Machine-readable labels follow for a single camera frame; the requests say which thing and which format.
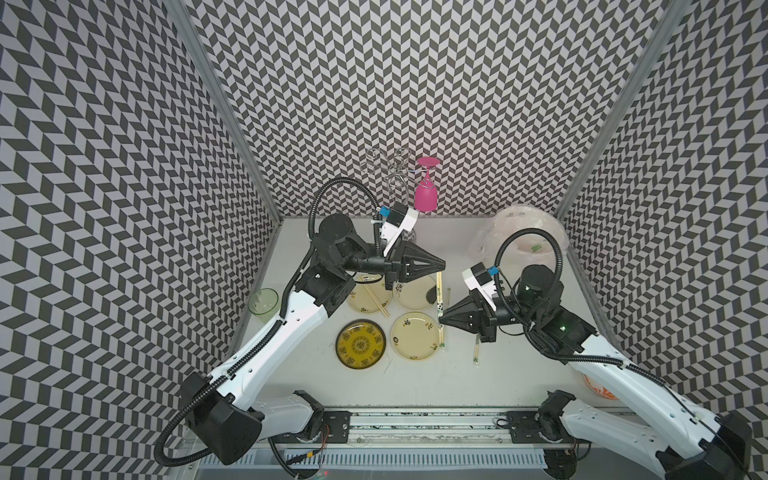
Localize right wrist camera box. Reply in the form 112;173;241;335
462;262;498;311

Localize cream plate with green patch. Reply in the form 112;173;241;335
393;276;437;311

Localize cream plate left rear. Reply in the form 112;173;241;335
347;276;393;313

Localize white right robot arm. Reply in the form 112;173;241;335
440;228;753;479

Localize white trash bin with bag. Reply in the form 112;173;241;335
468;204;569;280

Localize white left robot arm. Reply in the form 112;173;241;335
153;177;446;467

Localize pink wine glass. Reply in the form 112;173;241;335
414;157;441;213

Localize green drinking glass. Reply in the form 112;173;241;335
247;288;280;318

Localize metal base rail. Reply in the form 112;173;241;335
191;407;661;480

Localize chrome glass rack stand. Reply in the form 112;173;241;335
364;147;416;205

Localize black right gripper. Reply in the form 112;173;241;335
438;288;541;344

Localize cream plate with red stamps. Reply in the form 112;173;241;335
390;312;441;361

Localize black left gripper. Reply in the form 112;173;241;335
339;239;444;291

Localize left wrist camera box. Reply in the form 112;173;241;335
378;202;419;257

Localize orange patterned bowl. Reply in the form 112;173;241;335
583;375;618;401

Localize yellow patterned plate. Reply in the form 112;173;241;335
334;319;387;370

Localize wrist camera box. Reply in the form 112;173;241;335
378;202;419;257
462;262;498;311

